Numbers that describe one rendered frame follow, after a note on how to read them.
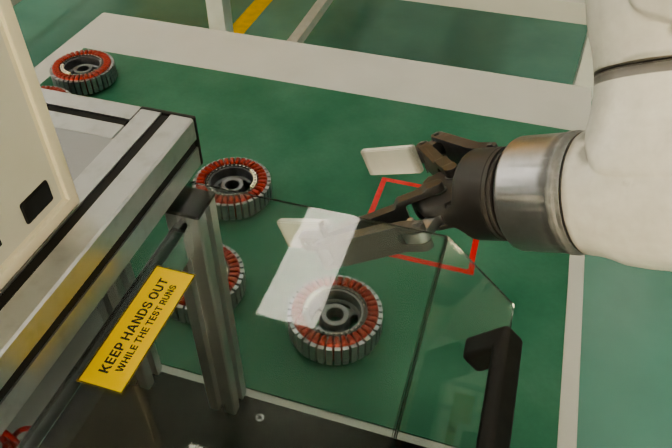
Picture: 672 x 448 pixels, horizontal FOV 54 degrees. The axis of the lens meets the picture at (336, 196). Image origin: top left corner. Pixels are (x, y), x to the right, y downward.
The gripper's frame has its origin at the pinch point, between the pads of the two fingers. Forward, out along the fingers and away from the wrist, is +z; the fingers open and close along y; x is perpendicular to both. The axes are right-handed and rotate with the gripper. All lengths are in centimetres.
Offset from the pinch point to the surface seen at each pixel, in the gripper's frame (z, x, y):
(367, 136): 26.8, -9.5, 33.5
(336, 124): 32.1, -6.5, 33.2
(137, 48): 73, 16, 30
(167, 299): -9.2, 7.2, -24.0
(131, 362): -10.8, 6.4, -28.6
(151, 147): -5.0, 15.2, -17.6
